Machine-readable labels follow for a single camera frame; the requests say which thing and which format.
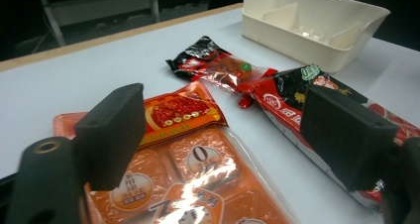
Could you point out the white plastic storage bin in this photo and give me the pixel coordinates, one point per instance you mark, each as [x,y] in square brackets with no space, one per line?
[290,42]

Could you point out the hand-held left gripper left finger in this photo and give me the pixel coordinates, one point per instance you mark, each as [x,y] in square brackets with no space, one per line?
[112,134]

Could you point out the red black soup base bag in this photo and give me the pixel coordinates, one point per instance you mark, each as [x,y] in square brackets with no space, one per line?
[284,98]

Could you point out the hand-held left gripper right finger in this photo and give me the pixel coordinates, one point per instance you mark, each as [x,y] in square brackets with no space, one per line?
[343,138]

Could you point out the large orange soup base packet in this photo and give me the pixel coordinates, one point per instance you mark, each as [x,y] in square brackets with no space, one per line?
[198,171]

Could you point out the small black red sauce packet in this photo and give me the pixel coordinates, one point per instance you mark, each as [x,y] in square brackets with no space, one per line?
[211,63]

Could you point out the white frame desk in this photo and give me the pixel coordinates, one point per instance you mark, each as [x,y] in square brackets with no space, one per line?
[99,11]

